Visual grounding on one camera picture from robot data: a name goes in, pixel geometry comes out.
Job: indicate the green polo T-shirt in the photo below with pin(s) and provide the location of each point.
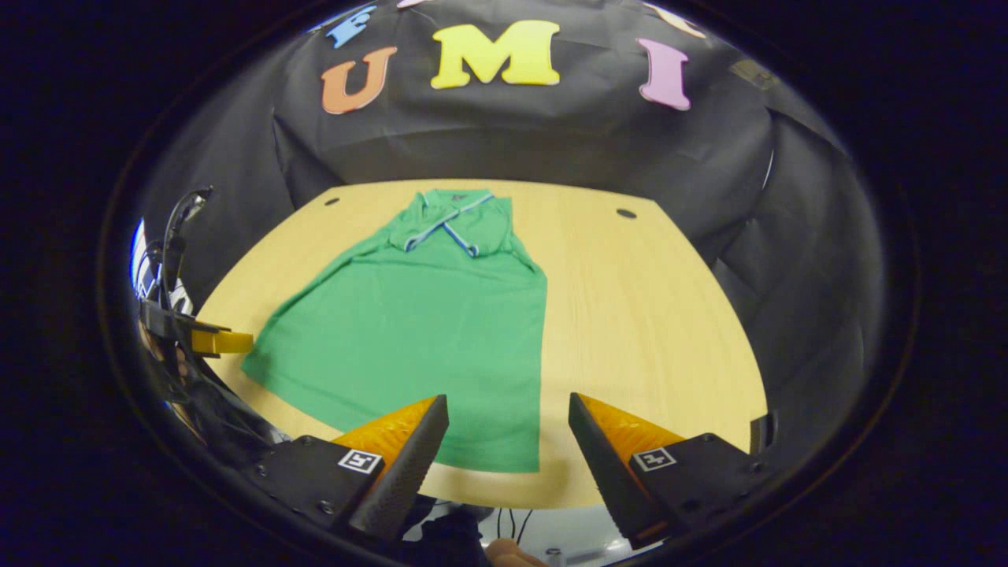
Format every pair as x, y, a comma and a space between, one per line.
417, 331

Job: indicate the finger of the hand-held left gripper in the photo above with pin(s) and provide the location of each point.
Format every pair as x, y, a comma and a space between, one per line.
169, 321

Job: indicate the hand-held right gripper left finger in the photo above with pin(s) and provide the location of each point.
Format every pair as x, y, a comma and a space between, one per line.
409, 480

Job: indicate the person's dark clothing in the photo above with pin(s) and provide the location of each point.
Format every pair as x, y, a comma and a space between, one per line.
449, 543

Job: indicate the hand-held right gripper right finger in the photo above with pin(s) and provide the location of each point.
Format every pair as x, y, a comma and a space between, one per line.
610, 480

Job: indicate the black backdrop cloth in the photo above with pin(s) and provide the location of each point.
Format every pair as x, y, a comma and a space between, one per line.
551, 134

